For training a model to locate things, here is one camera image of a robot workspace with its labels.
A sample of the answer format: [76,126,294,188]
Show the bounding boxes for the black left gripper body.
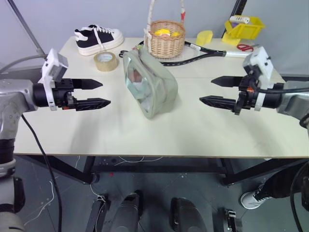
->
[54,78,78,112]

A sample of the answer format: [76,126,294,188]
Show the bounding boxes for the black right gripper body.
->
[233,74,258,116]

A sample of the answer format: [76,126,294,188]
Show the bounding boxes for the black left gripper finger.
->
[72,78,103,91]
[76,98,112,112]

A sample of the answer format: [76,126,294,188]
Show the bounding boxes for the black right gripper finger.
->
[199,95,239,112]
[211,76,243,88]

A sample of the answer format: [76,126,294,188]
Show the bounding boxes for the yellow plastic bin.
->
[222,15,267,47]

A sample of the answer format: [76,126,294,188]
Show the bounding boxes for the green transparent pouch bag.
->
[123,49,179,120]

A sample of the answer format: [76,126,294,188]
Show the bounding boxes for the brown packing tape roll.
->
[93,51,120,73]

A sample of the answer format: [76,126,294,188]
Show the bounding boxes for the black racket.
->
[137,40,227,68]

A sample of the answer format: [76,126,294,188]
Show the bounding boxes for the black and white sneaker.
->
[74,24,125,57]

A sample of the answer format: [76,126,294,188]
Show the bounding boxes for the yellow sponge block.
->
[196,29,214,45]

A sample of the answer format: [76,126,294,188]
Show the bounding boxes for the white power strip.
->
[229,14,251,25]

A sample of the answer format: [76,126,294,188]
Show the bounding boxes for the grey metal pole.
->
[6,0,47,57]

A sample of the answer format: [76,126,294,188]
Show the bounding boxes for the bystander leg in black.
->
[262,166,305,200]

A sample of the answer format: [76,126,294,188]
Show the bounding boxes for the white bystander sneaker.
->
[240,184,270,210]

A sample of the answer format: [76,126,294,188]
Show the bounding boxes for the black stand foot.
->
[84,193,111,232]
[216,207,243,232]

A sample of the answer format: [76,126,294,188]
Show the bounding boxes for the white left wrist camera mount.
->
[39,48,70,111]

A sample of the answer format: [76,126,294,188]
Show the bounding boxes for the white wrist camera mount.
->
[39,48,70,111]
[242,45,276,112]

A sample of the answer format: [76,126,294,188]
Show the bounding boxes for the red-handled scissors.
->
[237,43,259,53]

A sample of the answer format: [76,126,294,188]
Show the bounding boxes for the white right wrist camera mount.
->
[242,45,276,112]

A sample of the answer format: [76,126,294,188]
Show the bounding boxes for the grey hose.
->
[0,55,47,74]

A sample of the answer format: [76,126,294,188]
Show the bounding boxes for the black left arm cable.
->
[21,113,62,232]

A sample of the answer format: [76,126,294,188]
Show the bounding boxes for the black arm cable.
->
[251,86,309,232]
[21,113,62,232]

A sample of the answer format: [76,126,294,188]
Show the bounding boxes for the wicker basket with handle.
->
[143,0,187,59]

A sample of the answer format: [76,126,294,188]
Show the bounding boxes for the black upright post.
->
[231,0,245,18]

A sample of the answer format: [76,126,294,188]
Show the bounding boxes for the black metal table frame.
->
[14,154,309,187]

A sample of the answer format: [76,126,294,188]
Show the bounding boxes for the white string on floor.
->
[23,156,165,227]

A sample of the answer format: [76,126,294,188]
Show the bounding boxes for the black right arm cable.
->
[251,86,309,232]

